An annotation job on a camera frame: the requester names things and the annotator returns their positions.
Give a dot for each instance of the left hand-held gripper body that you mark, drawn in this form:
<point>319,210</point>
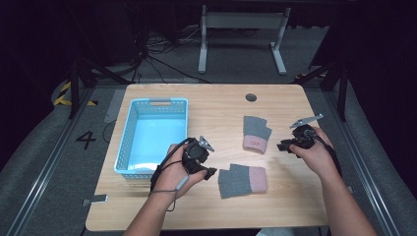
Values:
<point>195,152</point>

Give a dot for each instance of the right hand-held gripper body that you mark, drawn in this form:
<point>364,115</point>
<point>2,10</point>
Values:
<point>303,136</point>

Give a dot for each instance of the grey pink sock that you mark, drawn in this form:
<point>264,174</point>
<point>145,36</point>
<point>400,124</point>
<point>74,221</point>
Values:
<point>255,132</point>
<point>241,181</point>

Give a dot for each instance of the light blue plastic basket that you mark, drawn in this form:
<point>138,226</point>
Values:
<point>154,137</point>

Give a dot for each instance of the person's right hand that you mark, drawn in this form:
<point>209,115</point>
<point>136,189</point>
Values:
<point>314,157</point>

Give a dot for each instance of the person's left hand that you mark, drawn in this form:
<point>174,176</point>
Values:
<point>172,177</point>

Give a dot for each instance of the dark round table grommet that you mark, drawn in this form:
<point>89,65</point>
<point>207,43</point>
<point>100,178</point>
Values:
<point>251,97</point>

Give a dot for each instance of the black metal stand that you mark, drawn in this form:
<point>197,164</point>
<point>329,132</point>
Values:
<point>74,88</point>
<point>342,91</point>

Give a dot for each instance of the person's white clothing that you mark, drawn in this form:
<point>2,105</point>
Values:
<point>275,232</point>

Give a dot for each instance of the small grey table clamp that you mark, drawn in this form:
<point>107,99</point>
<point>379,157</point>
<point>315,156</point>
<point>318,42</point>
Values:
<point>97,199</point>

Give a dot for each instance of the yellow and black striped tape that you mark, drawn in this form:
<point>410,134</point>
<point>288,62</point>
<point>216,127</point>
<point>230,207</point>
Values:
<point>62,95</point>

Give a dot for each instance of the grey metal floor rail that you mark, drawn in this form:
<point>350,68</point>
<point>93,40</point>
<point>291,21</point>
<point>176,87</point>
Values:
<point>364,167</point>
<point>49,167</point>

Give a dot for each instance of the white metal desk frame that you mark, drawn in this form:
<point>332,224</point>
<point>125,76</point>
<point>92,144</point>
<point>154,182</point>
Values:
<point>241,20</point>

